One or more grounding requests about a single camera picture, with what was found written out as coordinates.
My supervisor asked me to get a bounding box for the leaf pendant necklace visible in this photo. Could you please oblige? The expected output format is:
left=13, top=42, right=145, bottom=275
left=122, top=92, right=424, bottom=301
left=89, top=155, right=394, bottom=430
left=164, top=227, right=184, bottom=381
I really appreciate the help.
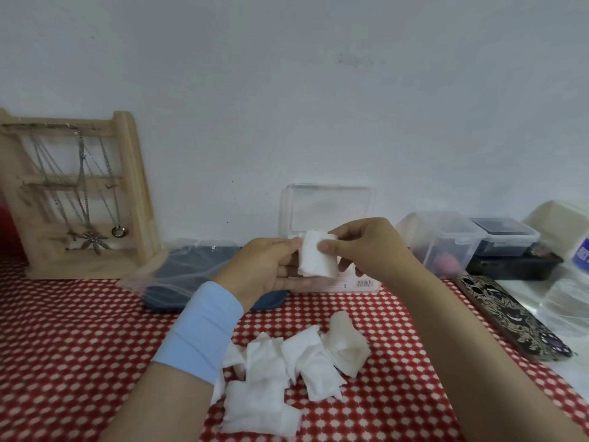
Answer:
left=75, top=128, right=111, bottom=256

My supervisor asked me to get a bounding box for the beige plastic tub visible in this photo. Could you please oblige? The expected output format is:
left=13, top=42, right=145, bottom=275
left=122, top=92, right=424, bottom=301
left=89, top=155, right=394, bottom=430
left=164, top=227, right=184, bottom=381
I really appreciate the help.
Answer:
left=522, top=200, right=589, bottom=256

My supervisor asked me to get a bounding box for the wooden jewelry stand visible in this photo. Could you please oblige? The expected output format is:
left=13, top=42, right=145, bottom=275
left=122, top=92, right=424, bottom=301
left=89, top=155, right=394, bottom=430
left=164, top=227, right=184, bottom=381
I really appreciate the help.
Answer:
left=0, top=107, right=163, bottom=280

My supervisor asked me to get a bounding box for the clear plastic water bottle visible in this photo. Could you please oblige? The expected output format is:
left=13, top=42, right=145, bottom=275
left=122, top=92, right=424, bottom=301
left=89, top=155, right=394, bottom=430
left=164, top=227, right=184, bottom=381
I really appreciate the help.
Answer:
left=541, top=234, right=589, bottom=339

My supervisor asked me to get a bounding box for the clear lidded plastic container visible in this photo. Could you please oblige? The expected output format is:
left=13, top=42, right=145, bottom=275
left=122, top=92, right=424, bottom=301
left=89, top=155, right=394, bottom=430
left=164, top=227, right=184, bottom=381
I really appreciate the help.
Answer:
left=396, top=211, right=488, bottom=279

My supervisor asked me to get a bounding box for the red checkered tablecloth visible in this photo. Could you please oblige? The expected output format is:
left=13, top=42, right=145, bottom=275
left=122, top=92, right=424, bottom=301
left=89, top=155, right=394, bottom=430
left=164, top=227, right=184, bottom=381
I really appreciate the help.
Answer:
left=0, top=257, right=589, bottom=442

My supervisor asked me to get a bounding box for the person's left hand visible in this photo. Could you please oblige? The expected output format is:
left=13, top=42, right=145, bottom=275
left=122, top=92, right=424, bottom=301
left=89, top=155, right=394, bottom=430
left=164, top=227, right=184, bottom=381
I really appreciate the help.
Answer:
left=212, top=236, right=339, bottom=314

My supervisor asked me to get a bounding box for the person's left forearm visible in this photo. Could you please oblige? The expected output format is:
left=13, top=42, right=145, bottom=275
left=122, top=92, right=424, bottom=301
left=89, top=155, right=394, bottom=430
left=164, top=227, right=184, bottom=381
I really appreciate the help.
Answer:
left=99, top=362, right=215, bottom=442

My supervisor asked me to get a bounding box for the black tray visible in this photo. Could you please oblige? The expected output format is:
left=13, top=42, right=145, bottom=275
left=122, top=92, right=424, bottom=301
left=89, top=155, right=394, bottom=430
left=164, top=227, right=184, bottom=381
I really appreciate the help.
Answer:
left=465, top=250, right=564, bottom=281

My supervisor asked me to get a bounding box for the pile of white cotton pads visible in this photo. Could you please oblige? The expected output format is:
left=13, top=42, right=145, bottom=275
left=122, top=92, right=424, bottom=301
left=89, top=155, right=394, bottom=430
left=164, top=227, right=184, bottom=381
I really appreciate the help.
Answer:
left=210, top=310, right=372, bottom=440

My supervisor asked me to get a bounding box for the phone with patterned case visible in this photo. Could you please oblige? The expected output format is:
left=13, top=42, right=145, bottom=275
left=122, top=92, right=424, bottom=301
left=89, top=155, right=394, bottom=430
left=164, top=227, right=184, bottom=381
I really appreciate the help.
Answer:
left=455, top=274, right=574, bottom=362

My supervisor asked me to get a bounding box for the clear container with black contents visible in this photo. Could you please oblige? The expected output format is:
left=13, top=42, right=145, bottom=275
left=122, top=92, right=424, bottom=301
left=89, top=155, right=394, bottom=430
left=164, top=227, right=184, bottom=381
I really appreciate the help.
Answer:
left=469, top=217, right=541, bottom=257

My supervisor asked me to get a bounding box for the white cloth square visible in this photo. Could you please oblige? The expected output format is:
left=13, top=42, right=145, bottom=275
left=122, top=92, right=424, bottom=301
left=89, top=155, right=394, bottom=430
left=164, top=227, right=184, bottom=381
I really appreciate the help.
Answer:
left=298, top=230, right=339, bottom=279

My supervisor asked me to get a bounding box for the red framed mirror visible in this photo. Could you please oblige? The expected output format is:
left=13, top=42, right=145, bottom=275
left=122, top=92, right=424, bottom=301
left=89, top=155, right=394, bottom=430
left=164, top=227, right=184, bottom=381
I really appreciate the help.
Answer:
left=0, top=204, right=26, bottom=261

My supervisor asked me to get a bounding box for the person's right hand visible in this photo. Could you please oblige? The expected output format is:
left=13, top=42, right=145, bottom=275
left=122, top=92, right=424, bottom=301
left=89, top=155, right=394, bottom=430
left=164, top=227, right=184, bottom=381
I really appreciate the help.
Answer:
left=317, top=217, right=424, bottom=290

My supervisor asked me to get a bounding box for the light blue wristband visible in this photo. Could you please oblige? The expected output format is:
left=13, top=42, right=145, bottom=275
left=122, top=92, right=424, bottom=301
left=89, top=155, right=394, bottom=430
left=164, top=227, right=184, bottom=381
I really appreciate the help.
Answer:
left=152, top=281, right=245, bottom=386

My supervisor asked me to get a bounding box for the dark blue pouch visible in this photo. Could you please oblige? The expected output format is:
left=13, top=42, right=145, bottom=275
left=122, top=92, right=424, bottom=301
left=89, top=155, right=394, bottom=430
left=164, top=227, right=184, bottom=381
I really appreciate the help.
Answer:
left=141, top=246, right=288, bottom=314

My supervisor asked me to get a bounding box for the pink makeup sponge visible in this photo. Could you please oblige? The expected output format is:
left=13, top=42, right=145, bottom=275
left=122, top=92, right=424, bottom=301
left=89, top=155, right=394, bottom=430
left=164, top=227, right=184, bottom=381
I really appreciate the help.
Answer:
left=432, top=252, right=461, bottom=274

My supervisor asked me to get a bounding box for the person's right forearm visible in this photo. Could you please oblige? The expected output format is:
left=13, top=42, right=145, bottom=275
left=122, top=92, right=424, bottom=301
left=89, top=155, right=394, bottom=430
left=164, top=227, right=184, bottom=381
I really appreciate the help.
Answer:
left=391, top=266, right=589, bottom=442

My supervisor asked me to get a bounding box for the ring pendant necklace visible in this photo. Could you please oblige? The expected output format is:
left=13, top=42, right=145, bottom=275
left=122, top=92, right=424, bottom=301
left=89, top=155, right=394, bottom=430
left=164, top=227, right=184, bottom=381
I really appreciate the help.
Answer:
left=99, top=138, right=129, bottom=239

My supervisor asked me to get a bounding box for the clear plastic bag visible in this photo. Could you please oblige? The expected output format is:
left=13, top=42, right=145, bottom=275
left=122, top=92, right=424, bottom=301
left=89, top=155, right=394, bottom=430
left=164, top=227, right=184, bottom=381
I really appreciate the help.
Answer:
left=117, top=239, right=242, bottom=309

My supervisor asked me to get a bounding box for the clear cotton pad box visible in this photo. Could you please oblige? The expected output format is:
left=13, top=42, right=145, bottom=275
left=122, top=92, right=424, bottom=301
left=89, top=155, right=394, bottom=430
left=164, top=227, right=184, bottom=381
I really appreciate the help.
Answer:
left=278, top=184, right=383, bottom=295

